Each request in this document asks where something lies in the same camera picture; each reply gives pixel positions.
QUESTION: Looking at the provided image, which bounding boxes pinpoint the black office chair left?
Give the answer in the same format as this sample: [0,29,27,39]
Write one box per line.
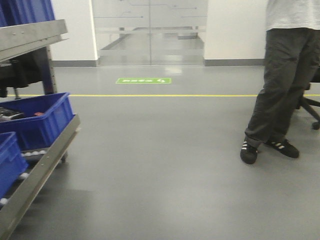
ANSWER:
[0,49,48,100]

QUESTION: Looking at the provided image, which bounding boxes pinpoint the blue crate lower left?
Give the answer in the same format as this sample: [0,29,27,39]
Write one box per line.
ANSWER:
[0,132,29,199]

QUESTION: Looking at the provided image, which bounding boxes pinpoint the stainless steel rack rail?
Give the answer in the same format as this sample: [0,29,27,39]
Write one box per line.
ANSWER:
[0,19,80,240]

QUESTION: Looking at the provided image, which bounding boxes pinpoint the blue crate behind light bin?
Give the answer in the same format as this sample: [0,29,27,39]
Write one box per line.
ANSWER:
[0,0,56,27]

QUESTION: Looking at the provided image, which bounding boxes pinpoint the standing person grey trousers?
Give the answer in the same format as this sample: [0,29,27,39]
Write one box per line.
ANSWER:
[240,0,320,164]

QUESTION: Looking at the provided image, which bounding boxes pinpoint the blue crate with items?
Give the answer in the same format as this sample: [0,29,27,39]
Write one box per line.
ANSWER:
[0,92,75,151]

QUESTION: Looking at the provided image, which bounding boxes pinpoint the green floor sign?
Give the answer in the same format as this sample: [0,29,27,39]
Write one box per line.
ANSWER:
[115,77,172,84]

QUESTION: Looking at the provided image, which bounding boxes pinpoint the black office chair right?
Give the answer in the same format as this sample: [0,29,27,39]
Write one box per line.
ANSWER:
[296,68,320,130]

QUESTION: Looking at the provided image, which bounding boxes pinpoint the black office chair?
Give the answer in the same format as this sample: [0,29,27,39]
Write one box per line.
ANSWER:
[0,49,48,100]
[296,68,320,130]

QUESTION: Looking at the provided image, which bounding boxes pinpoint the glass door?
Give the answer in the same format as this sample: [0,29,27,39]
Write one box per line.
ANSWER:
[92,0,209,66]

